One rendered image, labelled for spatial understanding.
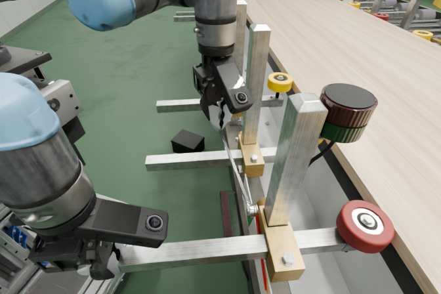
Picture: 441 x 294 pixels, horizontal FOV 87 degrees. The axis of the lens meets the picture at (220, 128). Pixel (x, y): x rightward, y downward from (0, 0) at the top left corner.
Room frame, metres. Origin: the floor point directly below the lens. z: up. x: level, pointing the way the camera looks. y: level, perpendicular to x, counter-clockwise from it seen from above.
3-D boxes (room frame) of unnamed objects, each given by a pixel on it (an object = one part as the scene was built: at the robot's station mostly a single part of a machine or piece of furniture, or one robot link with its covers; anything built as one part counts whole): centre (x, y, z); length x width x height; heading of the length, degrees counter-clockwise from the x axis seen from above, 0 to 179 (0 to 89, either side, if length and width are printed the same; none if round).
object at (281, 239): (0.20, -0.11, 0.85); 0.14 x 0.06 x 0.05; 5
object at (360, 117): (0.23, -0.15, 1.12); 0.06 x 0.06 x 0.02
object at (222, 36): (0.45, 0.01, 1.13); 0.08 x 0.08 x 0.05
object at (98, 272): (0.14, 0.17, 0.90); 0.05 x 0.02 x 0.09; 5
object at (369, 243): (0.20, -0.24, 0.85); 0.08 x 0.08 x 0.11
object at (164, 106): (0.68, 0.00, 0.81); 0.44 x 0.03 x 0.04; 95
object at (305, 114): (0.23, -0.10, 0.89); 0.04 x 0.04 x 0.48; 5
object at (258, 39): (0.48, -0.08, 0.90); 0.04 x 0.04 x 0.48; 5
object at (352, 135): (0.23, -0.15, 1.09); 0.06 x 0.06 x 0.02
